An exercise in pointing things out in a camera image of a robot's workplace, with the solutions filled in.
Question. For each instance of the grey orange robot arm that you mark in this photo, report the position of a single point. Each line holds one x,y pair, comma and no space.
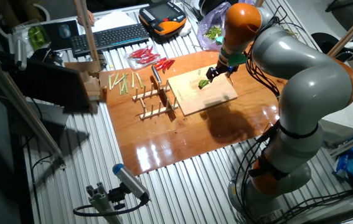
304,87

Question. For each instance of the clear plastic bag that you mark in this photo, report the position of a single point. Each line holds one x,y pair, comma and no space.
208,18

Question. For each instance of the wooden peg dish rack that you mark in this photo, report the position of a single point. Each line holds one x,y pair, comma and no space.
157,112

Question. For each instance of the grey cylinder camera blue cap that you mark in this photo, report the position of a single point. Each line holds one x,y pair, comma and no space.
131,182

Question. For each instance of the clear bag of red chilies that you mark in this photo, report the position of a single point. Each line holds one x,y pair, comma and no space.
143,56

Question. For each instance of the clear bag of green peppers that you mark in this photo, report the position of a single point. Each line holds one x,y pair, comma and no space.
36,37

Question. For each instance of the black rounded container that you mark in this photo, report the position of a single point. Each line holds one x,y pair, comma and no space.
207,6

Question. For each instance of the green chili pepper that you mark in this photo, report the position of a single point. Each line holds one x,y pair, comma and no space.
203,83

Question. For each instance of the black office chair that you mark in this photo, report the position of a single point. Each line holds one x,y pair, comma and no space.
325,42

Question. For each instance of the red chili pepper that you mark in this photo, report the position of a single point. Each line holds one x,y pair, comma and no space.
161,65
165,67
160,61
170,64

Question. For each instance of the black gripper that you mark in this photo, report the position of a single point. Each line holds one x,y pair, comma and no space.
224,67

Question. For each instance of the black camera clamp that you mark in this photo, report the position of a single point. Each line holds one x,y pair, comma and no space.
117,196

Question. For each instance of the black flat monitor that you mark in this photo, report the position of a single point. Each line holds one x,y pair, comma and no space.
48,84

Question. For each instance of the steel cleaver knife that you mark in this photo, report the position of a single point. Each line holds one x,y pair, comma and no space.
156,75

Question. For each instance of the grey cylindrical camera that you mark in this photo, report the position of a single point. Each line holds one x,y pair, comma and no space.
20,54

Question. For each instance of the wooden frame pole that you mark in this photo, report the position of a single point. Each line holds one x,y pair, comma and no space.
259,3
350,32
89,40

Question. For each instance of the chopped green vegetables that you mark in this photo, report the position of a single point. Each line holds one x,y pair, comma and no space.
212,32

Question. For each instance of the orange black teach pendant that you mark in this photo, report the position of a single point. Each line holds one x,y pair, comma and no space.
163,18

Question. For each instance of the white paper sheet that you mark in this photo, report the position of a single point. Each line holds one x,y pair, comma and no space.
111,21

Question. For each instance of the long aluminium profile bar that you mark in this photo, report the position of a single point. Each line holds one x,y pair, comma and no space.
23,109

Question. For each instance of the person's bare hand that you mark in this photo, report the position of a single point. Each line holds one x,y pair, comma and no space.
91,18

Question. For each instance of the light wooden cutting board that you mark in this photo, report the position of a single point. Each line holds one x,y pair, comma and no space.
201,99

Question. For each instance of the black mouse pad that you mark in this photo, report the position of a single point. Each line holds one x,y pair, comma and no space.
70,45

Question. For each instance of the short aluminium profile post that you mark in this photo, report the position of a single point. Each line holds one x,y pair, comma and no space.
101,203

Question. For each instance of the blue computer mouse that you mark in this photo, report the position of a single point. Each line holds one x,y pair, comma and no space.
64,31

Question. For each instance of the large varnished wooden board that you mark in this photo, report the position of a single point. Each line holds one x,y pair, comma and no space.
179,140

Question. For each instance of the black computer keyboard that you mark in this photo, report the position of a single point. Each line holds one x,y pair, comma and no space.
111,39

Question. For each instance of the white lumpy object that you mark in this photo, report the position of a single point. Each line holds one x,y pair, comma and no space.
185,28

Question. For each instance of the green scallion stalk piece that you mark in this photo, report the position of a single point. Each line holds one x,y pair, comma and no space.
105,89
125,84
120,88
115,80
139,80
120,79
110,82
133,80

